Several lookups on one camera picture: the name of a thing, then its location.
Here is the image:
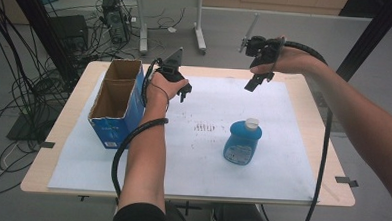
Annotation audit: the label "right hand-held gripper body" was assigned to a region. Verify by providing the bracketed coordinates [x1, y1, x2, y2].
[238, 11, 287, 77]

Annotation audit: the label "dark floor mat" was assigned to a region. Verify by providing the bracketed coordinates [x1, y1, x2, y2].
[5, 103, 63, 144]

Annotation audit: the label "black slanted metal post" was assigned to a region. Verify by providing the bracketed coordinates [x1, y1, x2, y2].
[334, 0, 392, 84]

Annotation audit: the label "black box on floor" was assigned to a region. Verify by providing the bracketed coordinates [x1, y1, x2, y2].
[47, 13, 90, 55]

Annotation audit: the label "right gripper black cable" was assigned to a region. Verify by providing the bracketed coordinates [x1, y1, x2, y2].
[274, 39, 337, 221]

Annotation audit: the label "black metal stand post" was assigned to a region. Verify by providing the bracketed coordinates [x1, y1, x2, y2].
[0, 0, 85, 86]

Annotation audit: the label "person's right hand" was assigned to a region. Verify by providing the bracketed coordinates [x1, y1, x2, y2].
[249, 34, 321, 79]

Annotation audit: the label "blue cardboard box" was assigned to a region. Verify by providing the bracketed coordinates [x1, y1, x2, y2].
[86, 57, 149, 151]

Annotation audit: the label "white desk frame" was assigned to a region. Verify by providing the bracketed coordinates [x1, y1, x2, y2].
[112, 0, 211, 58]

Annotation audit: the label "blue bottle with white cap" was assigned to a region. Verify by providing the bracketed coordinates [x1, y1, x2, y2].
[222, 116, 264, 167]

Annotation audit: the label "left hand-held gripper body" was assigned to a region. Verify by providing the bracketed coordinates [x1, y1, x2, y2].
[154, 46, 189, 83]

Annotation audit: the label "person's legs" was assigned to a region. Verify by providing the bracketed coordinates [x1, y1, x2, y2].
[163, 199, 276, 221]

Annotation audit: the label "white paper mat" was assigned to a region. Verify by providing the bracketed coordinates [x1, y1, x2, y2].
[46, 68, 322, 202]

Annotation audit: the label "wooden cabinet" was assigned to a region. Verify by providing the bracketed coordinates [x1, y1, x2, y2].
[201, 0, 351, 17]

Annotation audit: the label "computer tower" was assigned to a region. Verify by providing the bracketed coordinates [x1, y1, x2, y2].
[99, 0, 133, 45]

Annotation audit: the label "person's left hand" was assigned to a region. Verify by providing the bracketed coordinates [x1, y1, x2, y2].
[146, 71, 191, 105]

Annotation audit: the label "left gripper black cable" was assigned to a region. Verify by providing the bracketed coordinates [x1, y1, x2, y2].
[109, 56, 172, 203]

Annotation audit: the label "bundle of black floor cables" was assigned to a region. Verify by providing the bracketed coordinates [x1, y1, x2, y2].
[0, 0, 105, 200]

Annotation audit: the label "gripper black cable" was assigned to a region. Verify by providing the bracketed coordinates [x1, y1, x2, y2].
[109, 56, 172, 203]
[274, 39, 337, 221]

